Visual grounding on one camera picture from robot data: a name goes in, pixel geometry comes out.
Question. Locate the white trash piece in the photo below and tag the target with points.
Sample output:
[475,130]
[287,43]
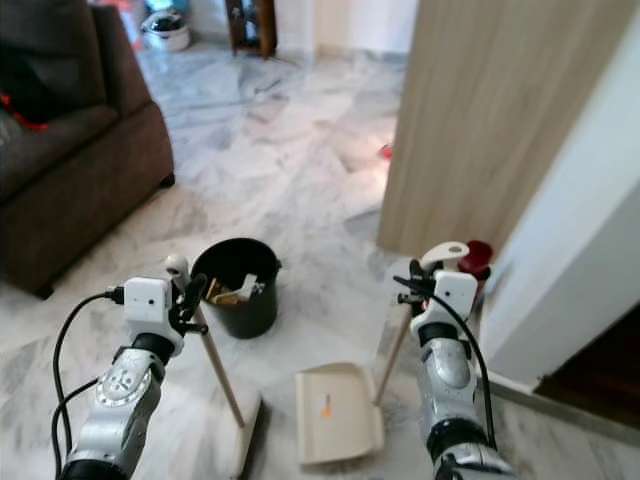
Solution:
[252,288]

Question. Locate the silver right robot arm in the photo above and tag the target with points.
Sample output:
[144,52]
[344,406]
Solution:
[448,385]

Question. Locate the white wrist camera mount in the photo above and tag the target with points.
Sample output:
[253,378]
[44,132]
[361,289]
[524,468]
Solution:
[458,292]
[148,305]

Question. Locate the black plastic bucket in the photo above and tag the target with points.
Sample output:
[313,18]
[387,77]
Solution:
[240,318]

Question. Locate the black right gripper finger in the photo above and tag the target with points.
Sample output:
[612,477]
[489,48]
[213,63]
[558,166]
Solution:
[416,268]
[406,288]

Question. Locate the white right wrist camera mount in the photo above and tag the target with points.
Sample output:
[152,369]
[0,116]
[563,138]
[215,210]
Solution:
[458,292]

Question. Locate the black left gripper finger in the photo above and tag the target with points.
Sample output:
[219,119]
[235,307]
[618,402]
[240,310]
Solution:
[195,292]

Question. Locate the dark wooden stand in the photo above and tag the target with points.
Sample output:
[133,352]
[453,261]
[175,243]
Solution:
[260,26]

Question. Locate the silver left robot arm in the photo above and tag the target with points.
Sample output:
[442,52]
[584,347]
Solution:
[122,405]

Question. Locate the red spray can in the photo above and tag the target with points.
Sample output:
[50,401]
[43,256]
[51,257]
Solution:
[478,258]

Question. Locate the brown cardboard scrap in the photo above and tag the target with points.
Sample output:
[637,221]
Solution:
[222,290]

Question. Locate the dark wooden staircase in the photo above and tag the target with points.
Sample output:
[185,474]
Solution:
[600,365]

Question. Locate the dark brown fabric sofa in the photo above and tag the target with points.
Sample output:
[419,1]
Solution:
[80,180]

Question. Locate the red cloth item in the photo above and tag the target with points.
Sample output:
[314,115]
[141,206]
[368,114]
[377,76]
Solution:
[25,118]

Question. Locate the small red floor object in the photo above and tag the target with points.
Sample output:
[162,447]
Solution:
[386,152]

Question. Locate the light wood panel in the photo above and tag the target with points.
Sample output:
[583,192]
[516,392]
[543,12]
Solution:
[490,120]

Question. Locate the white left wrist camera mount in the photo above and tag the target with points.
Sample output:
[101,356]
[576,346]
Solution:
[148,305]

